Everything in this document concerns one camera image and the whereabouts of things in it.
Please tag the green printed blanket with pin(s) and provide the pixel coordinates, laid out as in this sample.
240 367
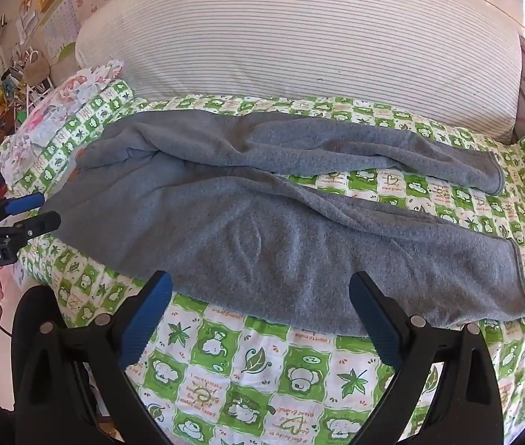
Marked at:
225 371

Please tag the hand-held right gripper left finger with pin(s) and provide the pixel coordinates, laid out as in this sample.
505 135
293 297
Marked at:
147 315

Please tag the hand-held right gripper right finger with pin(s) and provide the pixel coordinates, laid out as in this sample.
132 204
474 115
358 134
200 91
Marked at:
373 320

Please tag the wall chart poster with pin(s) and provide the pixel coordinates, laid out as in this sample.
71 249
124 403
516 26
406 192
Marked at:
62 28

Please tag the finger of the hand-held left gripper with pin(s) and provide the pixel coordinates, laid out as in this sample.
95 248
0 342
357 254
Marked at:
35 225
23 202

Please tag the grey fleece pants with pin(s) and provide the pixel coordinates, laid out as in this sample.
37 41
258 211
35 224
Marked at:
262 241

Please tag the white striped pillow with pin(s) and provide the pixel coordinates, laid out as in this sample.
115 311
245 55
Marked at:
299 41

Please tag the floral pillow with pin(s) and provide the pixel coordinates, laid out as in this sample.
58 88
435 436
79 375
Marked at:
49 116

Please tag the woven bag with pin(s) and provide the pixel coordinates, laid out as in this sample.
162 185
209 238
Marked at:
37 69

